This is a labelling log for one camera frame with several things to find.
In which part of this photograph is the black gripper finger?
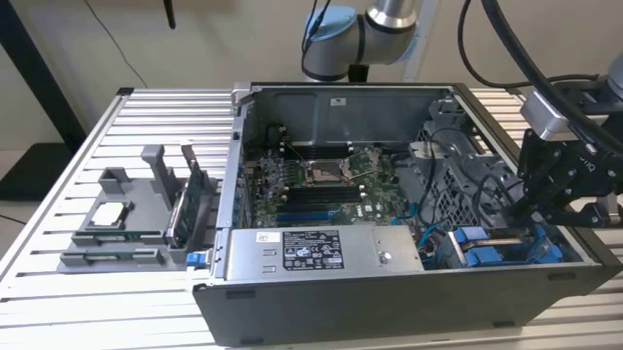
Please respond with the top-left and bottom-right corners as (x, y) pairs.
(506, 127), (568, 226)
(545, 201), (612, 227)

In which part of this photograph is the black disk wire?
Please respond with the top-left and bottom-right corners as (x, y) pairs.
(477, 169), (520, 222)

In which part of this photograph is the hard disk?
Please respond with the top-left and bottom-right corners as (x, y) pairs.
(450, 224), (561, 265)

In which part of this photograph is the grey disk bay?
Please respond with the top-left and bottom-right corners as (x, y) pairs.
(445, 218), (585, 271)

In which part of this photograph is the blue expansion slot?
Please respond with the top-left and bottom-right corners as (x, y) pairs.
(276, 213), (341, 224)

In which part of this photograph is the perforated grey drive cage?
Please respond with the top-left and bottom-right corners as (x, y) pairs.
(396, 120), (527, 234)

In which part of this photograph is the blue carrier in bay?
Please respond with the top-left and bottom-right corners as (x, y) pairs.
(465, 248), (502, 266)

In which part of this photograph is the green motherboard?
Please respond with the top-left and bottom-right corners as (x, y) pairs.
(242, 144), (414, 229)

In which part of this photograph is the metal socket cover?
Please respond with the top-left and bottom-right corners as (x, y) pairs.
(342, 148), (386, 179)

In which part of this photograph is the silver power supply unit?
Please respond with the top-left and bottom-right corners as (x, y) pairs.
(225, 225), (424, 282)

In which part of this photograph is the CPU socket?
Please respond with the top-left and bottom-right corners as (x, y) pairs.
(301, 159), (350, 187)

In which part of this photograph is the open black PC case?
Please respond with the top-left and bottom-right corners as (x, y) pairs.
(192, 82), (623, 347)

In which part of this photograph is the green graphics card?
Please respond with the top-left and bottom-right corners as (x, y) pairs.
(164, 141), (209, 249)

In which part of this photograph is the blue case latch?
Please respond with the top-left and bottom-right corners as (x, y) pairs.
(185, 251), (208, 273)

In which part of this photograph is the grey parts rack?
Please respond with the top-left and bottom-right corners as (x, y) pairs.
(56, 144), (225, 274)

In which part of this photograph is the black hanging antenna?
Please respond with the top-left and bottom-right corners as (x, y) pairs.
(161, 0), (177, 30)

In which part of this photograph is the green RAM stick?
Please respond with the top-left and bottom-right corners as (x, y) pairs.
(82, 251), (150, 261)
(93, 233), (148, 242)

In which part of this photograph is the silver CPU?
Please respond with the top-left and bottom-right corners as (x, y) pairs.
(90, 202), (132, 226)

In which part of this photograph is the black stand base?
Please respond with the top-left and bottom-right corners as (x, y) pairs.
(0, 141), (74, 202)

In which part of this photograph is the black stand pole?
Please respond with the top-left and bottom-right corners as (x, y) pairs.
(0, 0), (89, 147)

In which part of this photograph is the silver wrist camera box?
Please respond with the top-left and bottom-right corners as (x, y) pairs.
(519, 90), (571, 141)

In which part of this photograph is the blue data wire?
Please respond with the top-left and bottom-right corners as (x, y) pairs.
(390, 214), (442, 258)

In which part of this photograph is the thin black looped cable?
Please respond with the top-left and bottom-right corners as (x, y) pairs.
(458, 0), (603, 89)

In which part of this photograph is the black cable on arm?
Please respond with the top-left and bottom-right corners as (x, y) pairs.
(300, 0), (333, 55)

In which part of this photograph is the thin black wall cable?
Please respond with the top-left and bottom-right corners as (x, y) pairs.
(81, 0), (148, 88)

